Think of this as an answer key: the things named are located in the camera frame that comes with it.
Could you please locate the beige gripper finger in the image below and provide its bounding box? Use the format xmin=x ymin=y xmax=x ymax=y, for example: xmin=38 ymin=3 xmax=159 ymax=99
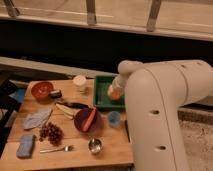
xmin=107 ymin=86 xmax=121 ymax=100

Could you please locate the orange apple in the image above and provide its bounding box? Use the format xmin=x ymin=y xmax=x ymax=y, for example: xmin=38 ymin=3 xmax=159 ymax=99
xmin=110 ymin=92 xmax=121 ymax=100

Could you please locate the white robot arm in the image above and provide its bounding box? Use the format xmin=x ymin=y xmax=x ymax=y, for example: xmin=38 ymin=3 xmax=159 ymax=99
xmin=108 ymin=60 xmax=213 ymax=171

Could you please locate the blue plastic cup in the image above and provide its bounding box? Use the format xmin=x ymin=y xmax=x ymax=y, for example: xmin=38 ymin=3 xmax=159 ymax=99
xmin=107 ymin=111 xmax=120 ymax=127

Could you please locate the small metal cup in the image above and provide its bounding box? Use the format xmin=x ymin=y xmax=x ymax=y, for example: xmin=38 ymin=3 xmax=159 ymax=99
xmin=88 ymin=138 xmax=103 ymax=155

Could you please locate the green plastic tray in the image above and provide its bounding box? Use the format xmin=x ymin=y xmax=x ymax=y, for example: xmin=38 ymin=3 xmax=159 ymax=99
xmin=93 ymin=75 xmax=125 ymax=110

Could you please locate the black remote control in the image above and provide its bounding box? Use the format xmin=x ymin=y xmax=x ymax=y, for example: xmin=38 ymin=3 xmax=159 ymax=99
xmin=124 ymin=120 xmax=131 ymax=143

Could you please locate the orange carrot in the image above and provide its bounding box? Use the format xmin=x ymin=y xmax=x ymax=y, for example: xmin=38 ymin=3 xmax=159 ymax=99
xmin=83 ymin=108 xmax=96 ymax=132

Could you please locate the small dark can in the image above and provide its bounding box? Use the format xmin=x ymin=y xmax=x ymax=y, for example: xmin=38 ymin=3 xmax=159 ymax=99
xmin=49 ymin=89 xmax=62 ymax=99

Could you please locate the red bowl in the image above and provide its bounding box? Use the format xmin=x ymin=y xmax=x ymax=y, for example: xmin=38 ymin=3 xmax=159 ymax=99
xmin=31 ymin=81 xmax=54 ymax=101

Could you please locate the bunch of red grapes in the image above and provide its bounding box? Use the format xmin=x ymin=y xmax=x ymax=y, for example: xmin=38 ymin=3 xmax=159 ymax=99
xmin=39 ymin=122 xmax=63 ymax=146

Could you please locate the grey cloth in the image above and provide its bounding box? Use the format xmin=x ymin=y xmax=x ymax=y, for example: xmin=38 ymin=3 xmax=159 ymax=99
xmin=23 ymin=108 xmax=52 ymax=130

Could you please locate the blue object at table edge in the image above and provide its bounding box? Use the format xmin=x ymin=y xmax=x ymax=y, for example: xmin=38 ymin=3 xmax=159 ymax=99
xmin=11 ymin=88 xmax=26 ymax=103

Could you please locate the blue sponge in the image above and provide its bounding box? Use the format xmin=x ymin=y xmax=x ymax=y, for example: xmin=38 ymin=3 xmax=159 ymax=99
xmin=16 ymin=134 xmax=36 ymax=159

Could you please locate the black handled knife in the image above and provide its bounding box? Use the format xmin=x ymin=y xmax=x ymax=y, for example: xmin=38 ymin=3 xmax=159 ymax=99
xmin=56 ymin=101 xmax=89 ymax=109

